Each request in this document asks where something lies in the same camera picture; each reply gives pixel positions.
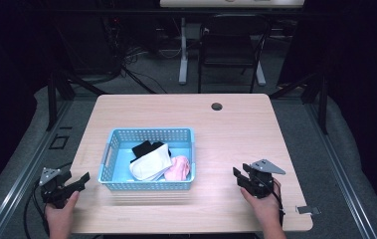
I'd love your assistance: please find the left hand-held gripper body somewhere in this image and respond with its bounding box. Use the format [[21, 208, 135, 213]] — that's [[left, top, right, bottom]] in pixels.
[[38, 166, 79, 210]]

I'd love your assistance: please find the black metal frame stand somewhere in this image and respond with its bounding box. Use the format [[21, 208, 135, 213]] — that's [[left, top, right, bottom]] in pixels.
[[45, 69, 108, 132], [269, 72, 330, 135]]

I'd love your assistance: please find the white sock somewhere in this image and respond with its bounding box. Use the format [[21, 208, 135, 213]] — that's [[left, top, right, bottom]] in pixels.
[[128, 142, 174, 182]]

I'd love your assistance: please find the grey metal bracket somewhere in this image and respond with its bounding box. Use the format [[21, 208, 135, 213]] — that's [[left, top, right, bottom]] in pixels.
[[294, 205, 322, 216]]

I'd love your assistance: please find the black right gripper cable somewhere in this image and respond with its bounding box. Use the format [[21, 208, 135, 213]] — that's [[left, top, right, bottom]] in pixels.
[[255, 172, 285, 227]]

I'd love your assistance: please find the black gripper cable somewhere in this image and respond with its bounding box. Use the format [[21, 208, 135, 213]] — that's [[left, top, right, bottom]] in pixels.
[[255, 172, 285, 227], [23, 161, 75, 239]]

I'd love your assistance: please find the black sock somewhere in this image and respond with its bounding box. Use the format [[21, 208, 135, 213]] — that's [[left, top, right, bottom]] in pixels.
[[129, 139, 172, 164]]

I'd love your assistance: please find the aluminium floor rail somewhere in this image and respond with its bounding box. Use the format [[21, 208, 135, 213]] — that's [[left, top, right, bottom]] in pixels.
[[0, 99, 75, 239], [304, 102, 377, 239]]

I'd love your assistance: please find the white desk with legs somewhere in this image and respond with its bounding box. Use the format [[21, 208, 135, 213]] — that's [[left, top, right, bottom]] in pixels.
[[158, 0, 306, 87]]

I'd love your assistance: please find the person's right hand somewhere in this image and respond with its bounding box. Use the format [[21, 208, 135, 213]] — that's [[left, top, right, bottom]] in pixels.
[[240, 178, 283, 228]]

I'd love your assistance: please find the blue perforated plastic basket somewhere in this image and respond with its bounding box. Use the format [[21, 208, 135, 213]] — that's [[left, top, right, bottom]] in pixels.
[[97, 127, 197, 192]]

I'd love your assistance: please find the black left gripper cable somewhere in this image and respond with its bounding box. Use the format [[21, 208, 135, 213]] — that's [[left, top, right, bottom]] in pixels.
[[23, 161, 75, 239]]

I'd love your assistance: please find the person's left hand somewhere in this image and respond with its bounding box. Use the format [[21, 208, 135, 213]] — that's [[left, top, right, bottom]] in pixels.
[[44, 190, 81, 230]]

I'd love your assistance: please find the bundle of floor cables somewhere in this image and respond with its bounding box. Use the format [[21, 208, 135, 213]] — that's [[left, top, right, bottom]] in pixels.
[[99, 15, 184, 96]]

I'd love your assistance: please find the pink sock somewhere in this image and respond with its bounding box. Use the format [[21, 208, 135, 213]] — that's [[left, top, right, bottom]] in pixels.
[[163, 154, 191, 182]]

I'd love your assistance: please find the black folding chair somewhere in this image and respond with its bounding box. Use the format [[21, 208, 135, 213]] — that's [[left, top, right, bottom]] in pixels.
[[197, 13, 274, 95]]

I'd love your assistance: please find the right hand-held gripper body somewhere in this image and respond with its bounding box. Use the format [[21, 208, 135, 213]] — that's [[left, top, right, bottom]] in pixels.
[[241, 158, 286, 200]]

